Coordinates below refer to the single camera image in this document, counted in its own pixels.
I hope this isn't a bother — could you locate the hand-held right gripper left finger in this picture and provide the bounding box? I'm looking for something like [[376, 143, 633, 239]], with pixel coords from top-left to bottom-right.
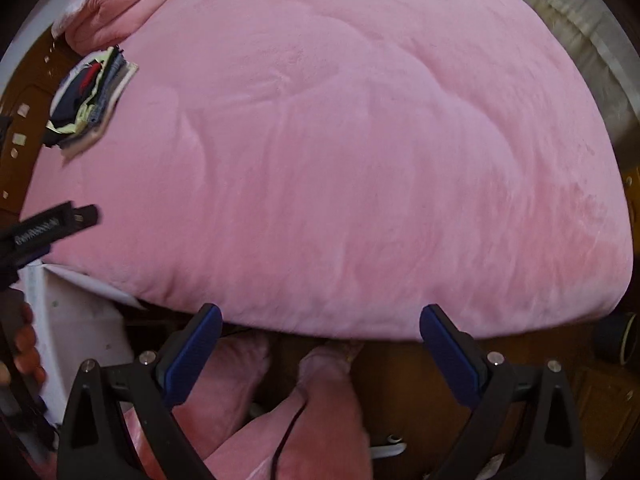
[[56, 302, 223, 480]]

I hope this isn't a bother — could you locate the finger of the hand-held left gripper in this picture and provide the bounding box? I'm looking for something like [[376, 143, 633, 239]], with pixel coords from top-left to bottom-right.
[[70, 204, 101, 230]]

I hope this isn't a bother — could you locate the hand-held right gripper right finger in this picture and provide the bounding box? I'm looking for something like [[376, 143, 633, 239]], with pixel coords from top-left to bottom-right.
[[419, 304, 586, 480]]

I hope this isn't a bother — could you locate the stack of folded clothes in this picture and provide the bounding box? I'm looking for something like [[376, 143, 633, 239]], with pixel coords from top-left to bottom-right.
[[45, 47, 140, 163]]

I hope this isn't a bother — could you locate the person's left hand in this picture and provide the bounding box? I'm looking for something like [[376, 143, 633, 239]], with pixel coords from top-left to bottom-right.
[[0, 305, 47, 386]]

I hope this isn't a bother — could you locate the person's left leg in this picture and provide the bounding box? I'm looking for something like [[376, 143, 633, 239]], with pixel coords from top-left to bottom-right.
[[122, 332, 273, 463]]

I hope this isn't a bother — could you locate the white bed sheet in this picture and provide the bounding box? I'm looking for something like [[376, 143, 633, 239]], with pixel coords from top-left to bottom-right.
[[10, 262, 143, 421]]

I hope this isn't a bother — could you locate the white slipper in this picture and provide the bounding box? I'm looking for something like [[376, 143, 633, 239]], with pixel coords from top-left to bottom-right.
[[370, 434, 407, 460]]

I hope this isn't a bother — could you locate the brown wooden headboard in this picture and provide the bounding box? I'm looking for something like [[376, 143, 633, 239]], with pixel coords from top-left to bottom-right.
[[0, 25, 76, 221]]

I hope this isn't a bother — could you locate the black round container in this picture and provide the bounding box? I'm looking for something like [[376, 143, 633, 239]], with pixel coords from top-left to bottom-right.
[[594, 312, 640, 366]]

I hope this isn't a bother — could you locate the brown wooden cabinet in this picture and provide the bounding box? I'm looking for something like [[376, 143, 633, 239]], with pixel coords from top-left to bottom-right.
[[570, 365, 636, 461]]

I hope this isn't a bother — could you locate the folded pink quilt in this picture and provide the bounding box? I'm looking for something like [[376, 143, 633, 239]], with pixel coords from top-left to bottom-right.
[[65, 0, 188, 53]]

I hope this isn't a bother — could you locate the pink plush blanket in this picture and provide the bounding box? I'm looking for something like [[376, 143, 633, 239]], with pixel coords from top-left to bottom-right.
[[20, 0, 636, 343]]

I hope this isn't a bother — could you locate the pale window curtain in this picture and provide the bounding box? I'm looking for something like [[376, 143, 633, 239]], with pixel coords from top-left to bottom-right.
[[492, 0, 640, 151]]

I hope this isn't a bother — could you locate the black cable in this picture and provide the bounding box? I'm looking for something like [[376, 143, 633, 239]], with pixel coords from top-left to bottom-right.
[[270, 400, 308, 480]]

